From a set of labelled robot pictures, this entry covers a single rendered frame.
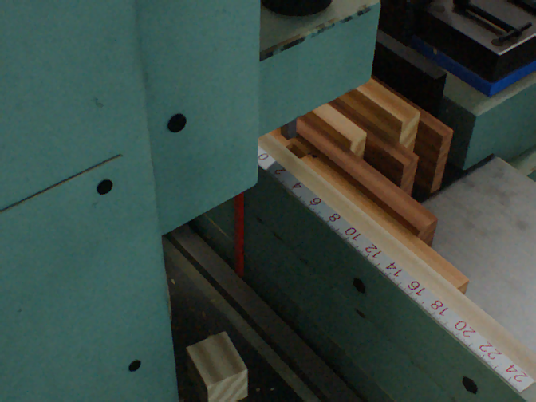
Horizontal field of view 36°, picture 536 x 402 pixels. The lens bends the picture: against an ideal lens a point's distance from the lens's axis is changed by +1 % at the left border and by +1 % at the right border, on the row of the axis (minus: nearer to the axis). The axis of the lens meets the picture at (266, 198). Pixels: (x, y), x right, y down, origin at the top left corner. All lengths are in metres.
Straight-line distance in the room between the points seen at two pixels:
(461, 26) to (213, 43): 0.31
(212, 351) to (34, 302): 0.26
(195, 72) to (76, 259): 0.12
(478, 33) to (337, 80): 0.15
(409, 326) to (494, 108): 0.22
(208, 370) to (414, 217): 0.19
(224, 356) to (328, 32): 0.26
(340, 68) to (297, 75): 0.04
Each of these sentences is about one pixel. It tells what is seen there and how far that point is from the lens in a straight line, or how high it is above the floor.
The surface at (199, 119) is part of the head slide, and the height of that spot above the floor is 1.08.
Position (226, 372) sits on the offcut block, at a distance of 0.64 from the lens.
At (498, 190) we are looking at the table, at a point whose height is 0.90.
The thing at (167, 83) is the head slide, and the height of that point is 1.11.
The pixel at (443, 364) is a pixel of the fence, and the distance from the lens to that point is 0.55.
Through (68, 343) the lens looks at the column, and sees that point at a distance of 0.45.
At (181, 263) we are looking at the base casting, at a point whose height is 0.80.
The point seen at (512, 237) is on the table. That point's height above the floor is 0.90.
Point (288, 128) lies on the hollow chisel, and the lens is 0.63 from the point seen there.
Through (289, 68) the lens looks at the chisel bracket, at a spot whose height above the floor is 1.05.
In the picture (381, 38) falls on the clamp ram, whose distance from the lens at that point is 0.68.
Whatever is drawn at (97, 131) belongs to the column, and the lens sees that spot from 0.37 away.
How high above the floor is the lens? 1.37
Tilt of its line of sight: 45 degrees down
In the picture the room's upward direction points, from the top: 1 degrees clockwise
